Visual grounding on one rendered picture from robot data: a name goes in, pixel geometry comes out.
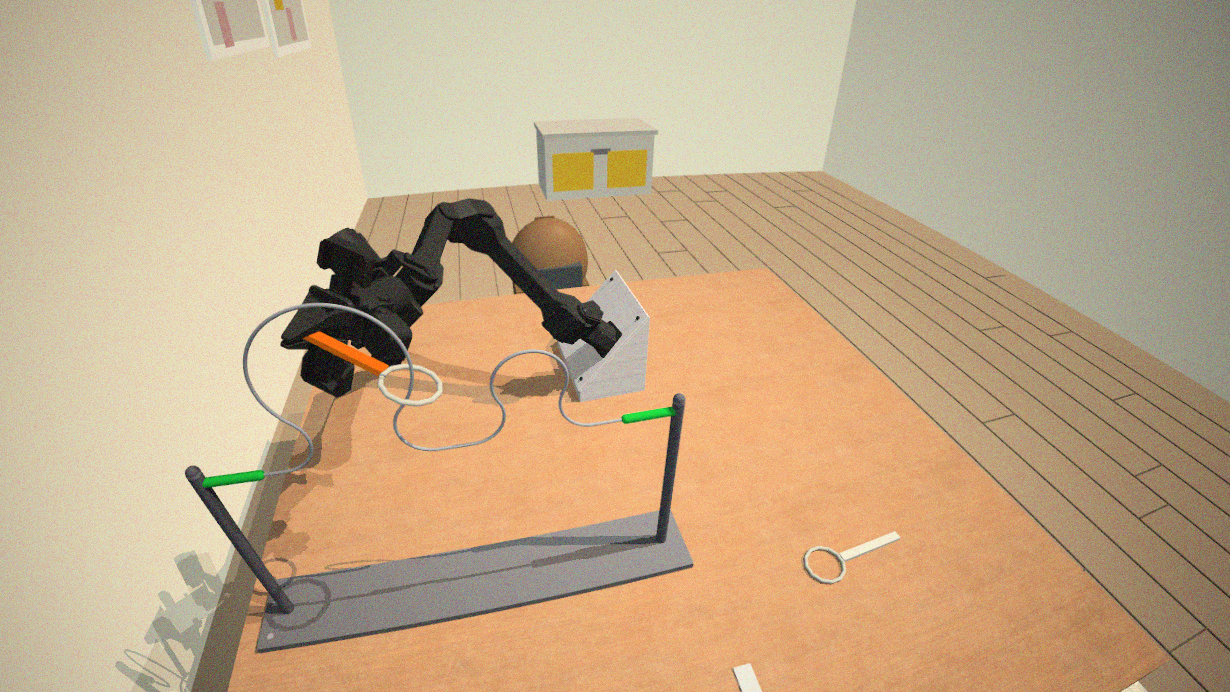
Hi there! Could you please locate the grey ring with orange handle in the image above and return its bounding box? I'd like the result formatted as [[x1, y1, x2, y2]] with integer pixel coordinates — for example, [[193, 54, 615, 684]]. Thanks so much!
[[303, 332, 442, 407]]

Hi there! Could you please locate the cream loop with flat handle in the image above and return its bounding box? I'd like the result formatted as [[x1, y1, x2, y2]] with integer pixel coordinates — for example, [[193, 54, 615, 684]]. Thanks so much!
[[804, 532, 900, 584]]

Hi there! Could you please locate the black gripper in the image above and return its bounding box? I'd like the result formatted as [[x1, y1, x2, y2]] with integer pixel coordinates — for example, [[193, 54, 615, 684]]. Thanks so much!
[[280, 237, 391, 398]]

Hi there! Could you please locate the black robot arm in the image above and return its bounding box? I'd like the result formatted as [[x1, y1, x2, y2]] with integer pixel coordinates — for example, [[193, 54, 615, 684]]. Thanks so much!
[[328, 199, 622, 366]]

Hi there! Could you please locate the white flat bar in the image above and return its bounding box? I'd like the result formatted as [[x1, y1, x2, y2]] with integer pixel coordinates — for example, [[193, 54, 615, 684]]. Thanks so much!
[[733, 663, 763, 692]]

